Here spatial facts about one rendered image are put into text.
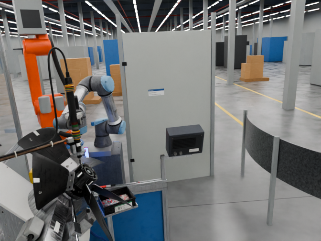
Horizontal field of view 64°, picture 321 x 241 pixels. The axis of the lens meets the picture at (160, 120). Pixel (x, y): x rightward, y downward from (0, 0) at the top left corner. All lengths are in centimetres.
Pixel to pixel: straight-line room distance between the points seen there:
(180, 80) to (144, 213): 180
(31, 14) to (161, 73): 288
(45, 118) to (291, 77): 612
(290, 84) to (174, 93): 495
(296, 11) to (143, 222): 664
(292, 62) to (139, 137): 535
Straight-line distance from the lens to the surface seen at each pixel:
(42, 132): 149
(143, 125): 330
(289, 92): 780
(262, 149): 287
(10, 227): 149
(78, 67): 941
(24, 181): 153
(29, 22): 527
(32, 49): 534
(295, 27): 770
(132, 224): 214
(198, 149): 192
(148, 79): 319
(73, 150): 141
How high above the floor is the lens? 182
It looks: 16 degrees down
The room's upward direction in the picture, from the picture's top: 3 degrees counter-clockwise
